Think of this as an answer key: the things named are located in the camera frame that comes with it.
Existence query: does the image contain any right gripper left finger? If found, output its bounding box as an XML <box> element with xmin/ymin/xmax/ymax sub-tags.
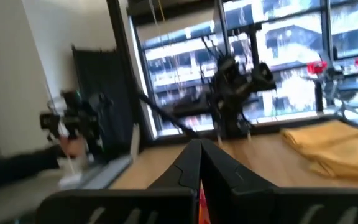
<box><xmin>149</xmin><ymin>139</ymin><xmax>203</xmax><ymax>224</ymax></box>

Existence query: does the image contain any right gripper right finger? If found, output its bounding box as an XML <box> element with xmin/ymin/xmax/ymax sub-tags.
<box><xmin>201</xmin><ymin>139</ymin><xmax>278</xmax><ymax>224</ymax></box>

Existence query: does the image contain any black office chair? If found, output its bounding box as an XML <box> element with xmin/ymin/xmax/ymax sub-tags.
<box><xmin>321</xmin><ymin>70</ymin><xmax>358</xmax><ymax>124</ymax></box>

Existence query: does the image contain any person's hand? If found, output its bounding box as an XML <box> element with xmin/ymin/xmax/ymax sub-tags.
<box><xmin>57</xmin><ymin>136</ymin><xmax>86</xmax><ymax>158</ymax></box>

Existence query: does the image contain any black aluminium table frame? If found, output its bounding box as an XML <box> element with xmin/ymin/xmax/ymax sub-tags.
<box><xmin>147</xmin><ymin>114</ymin><xmax>358</xmax><ymax>147</ymax></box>

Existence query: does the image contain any person's forearm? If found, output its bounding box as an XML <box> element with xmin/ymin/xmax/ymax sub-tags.
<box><xmin>0</xmin><ymin>144</ymin><xmax>63</xmax><ymax>190</ymax></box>

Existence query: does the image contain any dark grey monitor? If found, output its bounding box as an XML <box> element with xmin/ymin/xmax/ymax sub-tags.
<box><xmin>71</xmin><ymin>45</ymin><xmax>136</xmax><ymax>159</ymax></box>

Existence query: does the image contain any yellow folded cloth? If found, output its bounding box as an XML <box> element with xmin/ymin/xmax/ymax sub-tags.
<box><xmin>280</xmin><ymin>119</ymin><xmax>358</xmax><ymax>184</ymax></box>

